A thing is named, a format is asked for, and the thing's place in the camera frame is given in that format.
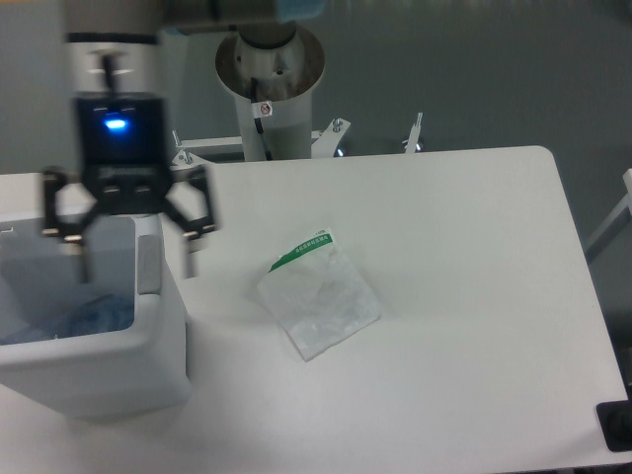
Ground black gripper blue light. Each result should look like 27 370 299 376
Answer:
40 51 220 283

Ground clear crushed plastic bottle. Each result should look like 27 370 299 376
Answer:
48 294 134 339

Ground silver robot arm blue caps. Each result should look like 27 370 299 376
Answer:
41 1 325 281

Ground white plastic trash can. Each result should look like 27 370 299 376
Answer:
1 211 192 418

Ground clear wrapper green stripe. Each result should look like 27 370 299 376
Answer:
257 228 381 361

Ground levelling foot bolt right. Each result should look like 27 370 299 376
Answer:
401 112 425 154

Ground black clamp at table corner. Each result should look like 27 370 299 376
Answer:
596 400 631 452

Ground black cable on pedestal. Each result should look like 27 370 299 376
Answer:
249 77 274 162

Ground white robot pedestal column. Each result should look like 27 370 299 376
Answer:
215 21 325 152

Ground white pedestal base frame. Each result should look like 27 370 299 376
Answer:
171 118 352 169

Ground white frame at right edge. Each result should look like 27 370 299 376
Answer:
585 169 631 265

